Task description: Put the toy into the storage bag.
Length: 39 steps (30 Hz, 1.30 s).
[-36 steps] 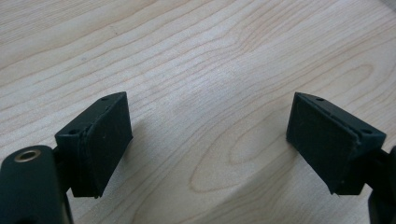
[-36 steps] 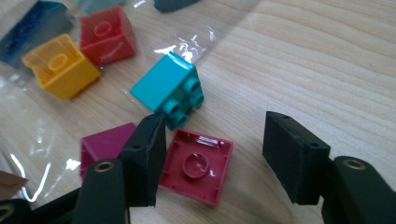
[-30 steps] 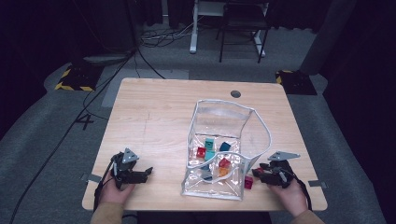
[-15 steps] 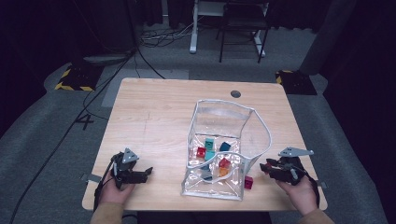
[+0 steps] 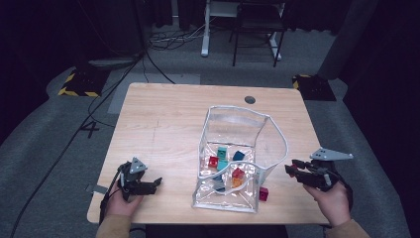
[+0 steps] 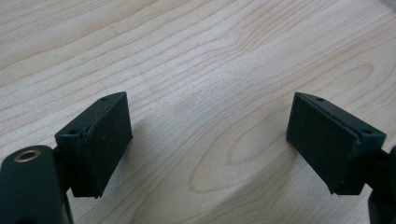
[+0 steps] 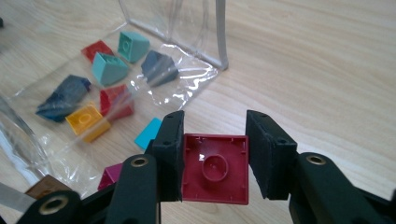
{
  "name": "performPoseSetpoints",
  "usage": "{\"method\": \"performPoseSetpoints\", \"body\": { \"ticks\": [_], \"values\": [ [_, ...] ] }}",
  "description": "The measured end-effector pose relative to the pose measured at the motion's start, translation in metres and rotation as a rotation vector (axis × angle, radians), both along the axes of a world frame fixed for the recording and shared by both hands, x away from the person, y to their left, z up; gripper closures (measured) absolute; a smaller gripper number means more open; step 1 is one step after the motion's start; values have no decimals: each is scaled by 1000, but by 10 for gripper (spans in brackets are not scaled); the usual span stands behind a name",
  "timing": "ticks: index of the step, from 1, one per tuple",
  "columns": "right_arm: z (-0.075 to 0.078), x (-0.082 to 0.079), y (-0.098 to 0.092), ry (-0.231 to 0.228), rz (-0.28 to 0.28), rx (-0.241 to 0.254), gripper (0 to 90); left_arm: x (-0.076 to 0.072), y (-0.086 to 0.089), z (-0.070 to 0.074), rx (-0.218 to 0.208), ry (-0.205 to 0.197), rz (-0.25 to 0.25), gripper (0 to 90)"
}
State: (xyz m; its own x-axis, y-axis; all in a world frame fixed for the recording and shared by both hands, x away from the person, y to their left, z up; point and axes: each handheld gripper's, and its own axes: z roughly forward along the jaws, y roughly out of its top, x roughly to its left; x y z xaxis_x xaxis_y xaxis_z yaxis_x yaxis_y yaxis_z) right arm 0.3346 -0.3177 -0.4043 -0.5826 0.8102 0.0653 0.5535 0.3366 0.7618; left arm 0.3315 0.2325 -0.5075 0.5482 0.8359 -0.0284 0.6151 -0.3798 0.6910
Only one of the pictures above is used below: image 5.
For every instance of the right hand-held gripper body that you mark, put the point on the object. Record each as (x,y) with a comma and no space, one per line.
(323,177)

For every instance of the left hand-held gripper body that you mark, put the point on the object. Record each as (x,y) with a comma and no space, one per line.
(130,183)

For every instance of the red toy block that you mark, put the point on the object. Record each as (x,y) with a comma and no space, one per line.
(237,172)
(263,194)
(213,161)
(292,167)

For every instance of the orange toy block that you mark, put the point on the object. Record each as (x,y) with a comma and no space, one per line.
(236,182)

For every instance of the dark blue toy block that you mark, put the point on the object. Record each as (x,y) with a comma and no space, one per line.
(219,188)
(238,155)

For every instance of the clear plastic storage bag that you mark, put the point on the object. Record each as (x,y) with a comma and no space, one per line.
(231,201)

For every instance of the person's left hand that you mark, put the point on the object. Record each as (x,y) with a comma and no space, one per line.
(120,206)

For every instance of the person's right hand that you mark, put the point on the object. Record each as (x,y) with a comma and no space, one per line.
(333,206)

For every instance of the grey tape strip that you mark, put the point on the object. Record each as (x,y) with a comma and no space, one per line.
(97,189)

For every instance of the black yellow striped stand base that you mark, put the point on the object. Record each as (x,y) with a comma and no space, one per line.
(313,87)
(82,84)

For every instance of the grey table grommet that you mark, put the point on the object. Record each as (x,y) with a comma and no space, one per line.
(250,99)

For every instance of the grey metal stand base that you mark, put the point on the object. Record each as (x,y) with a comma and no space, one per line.
(112,62)

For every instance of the grey curtain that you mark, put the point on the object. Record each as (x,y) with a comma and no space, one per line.
(350,36)

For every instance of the black chair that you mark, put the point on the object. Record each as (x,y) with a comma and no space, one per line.
(259,24)

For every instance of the white desk frame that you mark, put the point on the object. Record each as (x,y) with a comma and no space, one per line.
(205,33)

